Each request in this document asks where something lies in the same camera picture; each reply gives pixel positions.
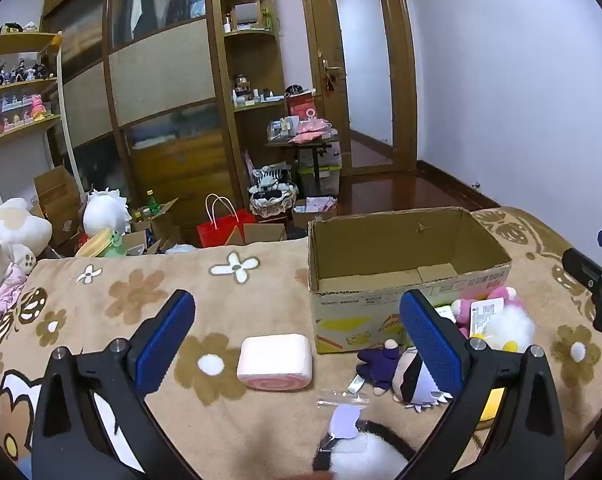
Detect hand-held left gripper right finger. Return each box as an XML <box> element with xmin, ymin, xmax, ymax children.
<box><xmin>399</xmin><ymin>289</ymin><xmax>568</xmax><ymax>480</ymax></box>

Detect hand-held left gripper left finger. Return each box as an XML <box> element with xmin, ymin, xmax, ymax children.
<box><xmin>31</xmin><ymin>289</ymin><xmax>202</xmax><ymax>480</ymax></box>

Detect purple white-haired plush doll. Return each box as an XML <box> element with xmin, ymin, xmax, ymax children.
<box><xmin>356</xmin><ymin>340</ymin><xmax>453</xmax><ymax>413</ymax></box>

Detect pink plush bear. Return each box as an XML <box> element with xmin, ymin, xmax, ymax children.
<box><xmin>451</xmin><ymin>286</ymin><xmax>524</xmax><ymax>338</ymax></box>

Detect yellow plush toy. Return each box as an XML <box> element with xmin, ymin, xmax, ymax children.
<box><xmin>476</xmin><ymin>387</ymin><xmax>504</xmax><ymax>422</ymax></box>

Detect pink cake roll plush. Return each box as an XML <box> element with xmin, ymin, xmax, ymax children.
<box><xmin>236</xmin><ymin>333</ymin><xmax>314</xmax><ymax>392</ymax></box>

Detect white fluffy plush toy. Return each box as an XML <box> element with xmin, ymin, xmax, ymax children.
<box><xmin>481</xmin><ymin>307</ymin><xmax>537</xmax><ymax>356</ymax></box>

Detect green frog toy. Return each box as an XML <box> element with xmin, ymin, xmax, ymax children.
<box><xmin>76</xmin><ymin>227</ymin><xmax>126</xmax><ymax>259</ymax></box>

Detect cardboard box with bottles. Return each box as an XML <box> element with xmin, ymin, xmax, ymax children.
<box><xmin>131</xmin><ymin>197</ymin><xmax>182</xmax><ymax>256</ymax></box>

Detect clear bag with purple card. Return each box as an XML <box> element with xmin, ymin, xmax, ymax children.
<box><xmin>317</xmin><ymin>389</ymin><xmax>371</xmax><ymax>453</ymax></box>

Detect red paper bag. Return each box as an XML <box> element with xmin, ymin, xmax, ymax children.
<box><xmin>197</xmin><ymin>193</ymin><xmax>257</xmax><ymax>248</ymax></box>

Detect black and white plush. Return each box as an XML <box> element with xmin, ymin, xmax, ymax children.
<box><xmin>313</xmin><ymin>420</ymin><xmax>417</xmax><ymax>480</ymax></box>

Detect large white-haired plush doll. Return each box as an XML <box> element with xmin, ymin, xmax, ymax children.
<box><xmin>82</xmin><ymin>187</ymin><xmax>132</xmax><ymax>241</ymax></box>

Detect flat cardboard box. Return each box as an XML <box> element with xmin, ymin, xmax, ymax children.
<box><xmin>241</xmin><ymin>222</ymin><xmax>288</xmax><ymax>246</ymax></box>

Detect pink cloth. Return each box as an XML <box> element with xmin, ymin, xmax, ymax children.
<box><xmin>0</xmin><ymin>265</ymin><xmax>28</xmax><ymax>322</ymax></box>

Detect small box of papers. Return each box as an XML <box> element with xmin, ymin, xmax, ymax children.
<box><xmin>292</xmin><ymin>197</ymin><xmax>338</xmax><ymax>228</ymax></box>

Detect wicker basket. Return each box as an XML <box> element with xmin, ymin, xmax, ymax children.
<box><xmin>248</xmin><ymin>187</ymin><xmax>298</xmax><ymax>219</ymax></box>

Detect tall empty cardboard box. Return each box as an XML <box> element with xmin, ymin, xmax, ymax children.
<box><xmin>33</xmin><ymin>165</ymin><xmax>86</xmax><ymax>248</ymax></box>

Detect cream plush toy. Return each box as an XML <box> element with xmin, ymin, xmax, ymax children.
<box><xmin>0</xmin><ymin>197</ymin><xmax>53</xmax><ymax>291</ymax></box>

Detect zebra striped plush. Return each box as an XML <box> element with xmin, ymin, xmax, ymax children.
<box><xmin>251</xmin><ymin>162</ymin><xmax>294</xmax><ymax>193</ymax></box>

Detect translucent storage bin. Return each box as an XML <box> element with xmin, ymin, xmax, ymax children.
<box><xmin>296</xmin><ymin>152</ymin><xmax>343</xmax><ymax>197</ymax></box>

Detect small dark side table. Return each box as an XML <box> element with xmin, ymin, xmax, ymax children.
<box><xmin>265</xmin><ymin>135</ymin><xmax>342</xmax><ymax>196</ymax></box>

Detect clear plastic box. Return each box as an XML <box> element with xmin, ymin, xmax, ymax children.
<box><xmin>267</xmin><ymin>116</ymin><xmax>302</xmax><ymax>142</ymax></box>

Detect pink packages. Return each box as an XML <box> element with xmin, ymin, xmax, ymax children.
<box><xmin>288</xmin><ymin>117</ymin><xmax>334</xmax><ymax>143</ymax></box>

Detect wooden wardrobe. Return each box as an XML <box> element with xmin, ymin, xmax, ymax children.
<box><xmin>41</xmin><ymin>0</ymin><xmax>292</xmax><ymax>246</ymax></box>

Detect white display shelf rack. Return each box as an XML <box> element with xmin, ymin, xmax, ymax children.
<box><xmin>0</xmin><ymin>30</ymin><xmax>82</xmax><ymax>206</ymax></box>

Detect red box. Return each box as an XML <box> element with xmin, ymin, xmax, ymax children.
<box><xmin>287</xmin><ymin>94</ymin><xmax>317</xmax><ymax>121</ymax></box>

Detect row of figurines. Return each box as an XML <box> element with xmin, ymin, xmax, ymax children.
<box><xmin>0</xmin><ymin>57</ymin><xmax>56</xmax><ymax>133</ymax></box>

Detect wooden door with glass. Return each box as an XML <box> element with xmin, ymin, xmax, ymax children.
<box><xmin>298</xmin><ymin>0</ymin><xmax>419</xmax><ymax>176</ymax></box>

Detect picture frame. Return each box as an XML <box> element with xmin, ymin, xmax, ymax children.
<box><xmin>231</xmin><ymin>0</ymin><xmax>262</xmax><ymax>28</ymax></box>

